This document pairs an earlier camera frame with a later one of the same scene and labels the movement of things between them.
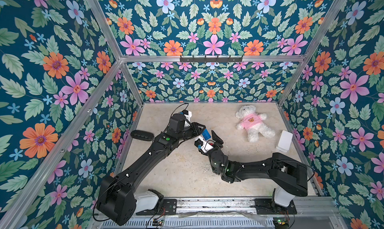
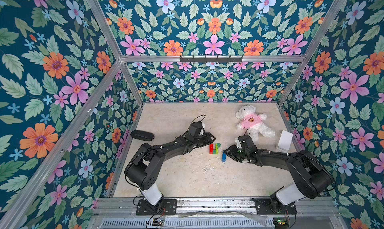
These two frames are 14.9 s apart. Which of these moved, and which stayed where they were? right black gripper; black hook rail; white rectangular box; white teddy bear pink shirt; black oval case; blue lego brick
Moved: blue lego brick; right black gripper
Stayed: black oval case; white teddy bear pink shirt; black hook rail; white rectangular box
